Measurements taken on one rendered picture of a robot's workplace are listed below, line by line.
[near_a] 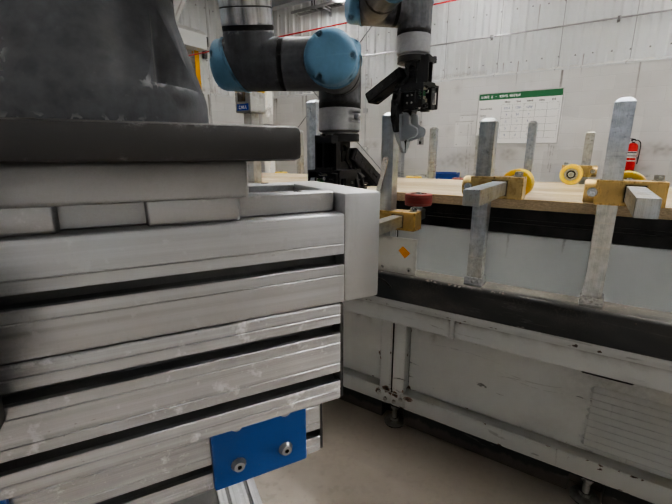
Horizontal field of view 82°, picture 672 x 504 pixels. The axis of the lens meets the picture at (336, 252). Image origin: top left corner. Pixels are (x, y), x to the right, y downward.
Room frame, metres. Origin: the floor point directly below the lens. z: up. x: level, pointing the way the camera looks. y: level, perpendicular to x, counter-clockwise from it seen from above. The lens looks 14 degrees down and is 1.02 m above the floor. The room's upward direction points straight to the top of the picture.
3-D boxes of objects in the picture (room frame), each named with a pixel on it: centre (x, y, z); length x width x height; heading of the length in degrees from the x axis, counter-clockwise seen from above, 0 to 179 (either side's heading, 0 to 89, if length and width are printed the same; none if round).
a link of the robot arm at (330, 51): (0.64, 0.02, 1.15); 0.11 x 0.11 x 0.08; 85
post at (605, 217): (0.81, -0.56, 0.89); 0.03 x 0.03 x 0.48; 57
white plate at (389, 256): (1.08, -0.11, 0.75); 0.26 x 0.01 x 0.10; 57
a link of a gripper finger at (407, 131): (0.96, -0.17, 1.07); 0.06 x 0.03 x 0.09; 48
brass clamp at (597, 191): (0.79, -0.58, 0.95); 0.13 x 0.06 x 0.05; 57
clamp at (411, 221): (1.07, -0.17, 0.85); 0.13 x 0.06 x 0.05; 57
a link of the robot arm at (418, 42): (0.97, -0.18, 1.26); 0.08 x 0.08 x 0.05
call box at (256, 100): (1.36, 0.28, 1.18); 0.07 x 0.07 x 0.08; 57
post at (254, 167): (1.36, 0.28, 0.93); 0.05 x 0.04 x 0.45; 57
